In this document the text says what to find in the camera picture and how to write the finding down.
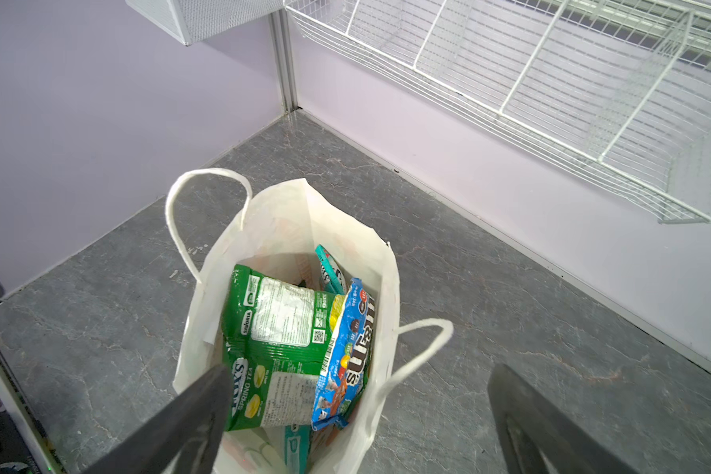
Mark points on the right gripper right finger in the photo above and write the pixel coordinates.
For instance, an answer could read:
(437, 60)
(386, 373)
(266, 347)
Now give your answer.
(534, 434)

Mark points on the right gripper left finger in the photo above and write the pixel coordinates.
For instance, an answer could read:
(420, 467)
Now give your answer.
(184, 437)

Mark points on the green Fox's spring tea bag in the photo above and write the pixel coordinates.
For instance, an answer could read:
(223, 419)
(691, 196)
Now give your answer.
(275, 336)

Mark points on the blue M&M's packet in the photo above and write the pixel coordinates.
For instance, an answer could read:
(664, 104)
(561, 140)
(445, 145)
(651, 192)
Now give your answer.
(344, 370)

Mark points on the teal Fox's candy bag front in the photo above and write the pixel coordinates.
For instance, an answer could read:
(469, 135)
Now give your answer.
(332, 278)

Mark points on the teal fox's candy bag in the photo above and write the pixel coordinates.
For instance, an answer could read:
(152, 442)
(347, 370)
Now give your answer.
(296, 448)
(332, 278)

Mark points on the white floral paper bag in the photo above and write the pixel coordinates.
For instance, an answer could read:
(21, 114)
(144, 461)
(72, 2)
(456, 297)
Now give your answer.
(276, 233)

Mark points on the teal Fox's candy bag back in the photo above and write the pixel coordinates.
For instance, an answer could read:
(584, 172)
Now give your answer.
(296, 448)

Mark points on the small white mesh basket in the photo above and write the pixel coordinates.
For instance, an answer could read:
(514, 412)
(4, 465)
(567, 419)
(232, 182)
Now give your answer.
(193, 21)

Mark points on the long white wire basket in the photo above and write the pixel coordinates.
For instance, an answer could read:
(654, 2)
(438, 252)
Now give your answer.
(616, 93)

